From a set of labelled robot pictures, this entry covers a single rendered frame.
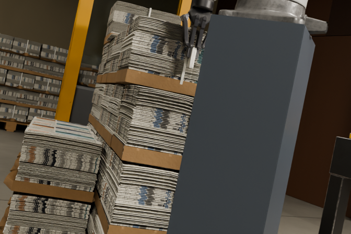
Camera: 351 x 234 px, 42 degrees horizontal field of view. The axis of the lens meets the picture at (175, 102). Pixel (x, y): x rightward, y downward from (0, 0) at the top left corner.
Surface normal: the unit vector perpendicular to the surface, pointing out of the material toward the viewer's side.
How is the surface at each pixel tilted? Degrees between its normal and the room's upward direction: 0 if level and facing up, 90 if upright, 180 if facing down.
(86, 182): 90
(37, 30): 90
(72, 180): 90
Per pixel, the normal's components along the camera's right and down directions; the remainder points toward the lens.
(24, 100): 0.49, 0.11
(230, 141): -0.38, -0.09
